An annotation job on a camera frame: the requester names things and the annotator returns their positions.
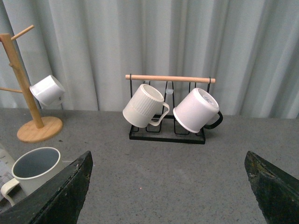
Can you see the black wire mug rack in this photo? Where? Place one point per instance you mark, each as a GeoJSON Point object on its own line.
{"type": "Point", "coordinates": [168, 130]}

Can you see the white mug on tree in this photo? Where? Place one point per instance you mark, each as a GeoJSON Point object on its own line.
{"type": "Point", "coordinates": [48, 91]}

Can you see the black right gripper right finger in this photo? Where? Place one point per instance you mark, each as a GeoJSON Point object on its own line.
{"type": "Point", "coordinates": [276, 191]}

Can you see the wooden mug tree stand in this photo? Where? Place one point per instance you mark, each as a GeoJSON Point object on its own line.
{"type": "Point", "coordinates": [39, 128]}

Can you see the cream ribbed mug grey interior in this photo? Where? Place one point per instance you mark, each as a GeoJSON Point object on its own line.
{"type": "Point", "coordinates": [32, 170]}

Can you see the cream ribbed mug on rack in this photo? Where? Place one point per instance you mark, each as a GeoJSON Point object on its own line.
{"type": "Point", "coordinates": [143, 105]}

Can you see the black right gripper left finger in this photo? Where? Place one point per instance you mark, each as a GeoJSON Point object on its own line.
{"type": "Point", "coordinates": [59, 200]}

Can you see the white mug black handle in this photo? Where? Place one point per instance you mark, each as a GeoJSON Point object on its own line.
{"type": "Point", "coordinates": [198, 110]}

